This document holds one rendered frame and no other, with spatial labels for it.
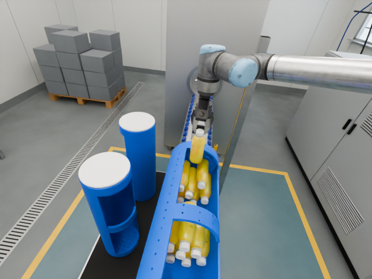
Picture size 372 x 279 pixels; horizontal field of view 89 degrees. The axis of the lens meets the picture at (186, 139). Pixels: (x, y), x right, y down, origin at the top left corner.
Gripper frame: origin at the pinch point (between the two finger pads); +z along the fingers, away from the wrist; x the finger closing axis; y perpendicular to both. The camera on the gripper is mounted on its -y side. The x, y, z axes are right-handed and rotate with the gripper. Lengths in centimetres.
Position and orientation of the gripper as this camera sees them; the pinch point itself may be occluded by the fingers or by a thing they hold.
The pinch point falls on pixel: (200, 132)
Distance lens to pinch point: 89.3
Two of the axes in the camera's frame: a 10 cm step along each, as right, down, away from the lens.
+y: 1.3, -5.9, 8.0
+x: -9.9, -1.4, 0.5
